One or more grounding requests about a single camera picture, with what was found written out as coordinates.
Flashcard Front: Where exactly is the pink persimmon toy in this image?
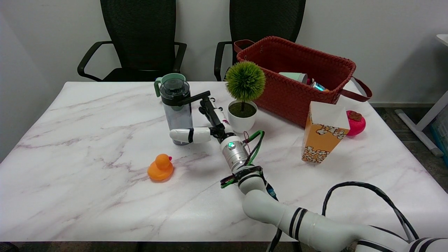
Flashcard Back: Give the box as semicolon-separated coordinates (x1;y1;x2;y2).
345;110;366;137

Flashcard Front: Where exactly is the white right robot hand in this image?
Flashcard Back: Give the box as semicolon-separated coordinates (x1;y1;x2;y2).
169;97;236;145

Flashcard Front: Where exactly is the green ball plant white pot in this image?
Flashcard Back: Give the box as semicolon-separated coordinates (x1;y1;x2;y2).
225;61;266;134

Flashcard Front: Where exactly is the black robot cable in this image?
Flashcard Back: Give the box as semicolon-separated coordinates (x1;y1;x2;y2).
322;181;420;243

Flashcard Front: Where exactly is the blue storage bin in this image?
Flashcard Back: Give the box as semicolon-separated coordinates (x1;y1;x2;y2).
431;105;448;156

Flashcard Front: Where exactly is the black mesh office chair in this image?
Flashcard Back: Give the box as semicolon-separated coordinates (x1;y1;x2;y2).
214;0;306;82
77;0;187;82

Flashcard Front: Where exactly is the orange popcorn box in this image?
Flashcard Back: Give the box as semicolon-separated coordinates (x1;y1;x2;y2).
301;101;350;164

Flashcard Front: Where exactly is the white desk frame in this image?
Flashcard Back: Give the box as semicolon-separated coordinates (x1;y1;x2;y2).
395;34;448;158

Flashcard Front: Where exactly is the green robot cable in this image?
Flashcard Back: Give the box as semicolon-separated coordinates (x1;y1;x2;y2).
220;130;265;189

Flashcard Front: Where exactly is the black lidded clear bottle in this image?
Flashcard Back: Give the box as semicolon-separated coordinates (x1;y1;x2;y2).
160;78;211;146

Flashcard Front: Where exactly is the red woven basket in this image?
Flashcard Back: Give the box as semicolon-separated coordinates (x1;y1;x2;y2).
233;36;373;128

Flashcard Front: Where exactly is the orange rubber duck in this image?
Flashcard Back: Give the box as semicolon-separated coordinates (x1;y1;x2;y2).
147;154;174;182

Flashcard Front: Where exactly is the pale green cup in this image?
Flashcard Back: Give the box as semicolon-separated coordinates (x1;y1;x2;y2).
279;72;308;84

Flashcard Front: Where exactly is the green plastic mug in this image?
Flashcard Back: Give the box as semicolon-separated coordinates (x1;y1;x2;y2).
154;73;186;98

